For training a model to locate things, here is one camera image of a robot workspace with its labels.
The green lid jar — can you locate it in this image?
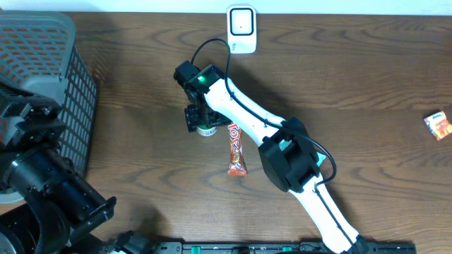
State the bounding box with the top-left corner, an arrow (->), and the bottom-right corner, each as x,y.
196,126 -> 218,137

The red Top chocolate bar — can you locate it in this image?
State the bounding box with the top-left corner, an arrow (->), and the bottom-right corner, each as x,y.
227,123 -> 248,176

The mint Zappy wipes pack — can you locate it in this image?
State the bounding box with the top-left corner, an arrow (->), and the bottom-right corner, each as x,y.
279,140 -> 326,166

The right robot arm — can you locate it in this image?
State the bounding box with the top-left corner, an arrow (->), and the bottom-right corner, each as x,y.
174,61 -> 369,253

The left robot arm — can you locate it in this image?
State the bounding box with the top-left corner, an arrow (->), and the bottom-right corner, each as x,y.
1,84 -> 117,253

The white barcode scanner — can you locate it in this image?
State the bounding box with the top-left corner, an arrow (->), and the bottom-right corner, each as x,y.
227,6 -> 257,54

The grey plastic mesh basket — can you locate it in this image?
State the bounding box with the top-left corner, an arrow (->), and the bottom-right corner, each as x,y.
0,10 -> 99,205

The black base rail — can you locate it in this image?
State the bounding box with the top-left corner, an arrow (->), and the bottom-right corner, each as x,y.
102,231 -> 417,254

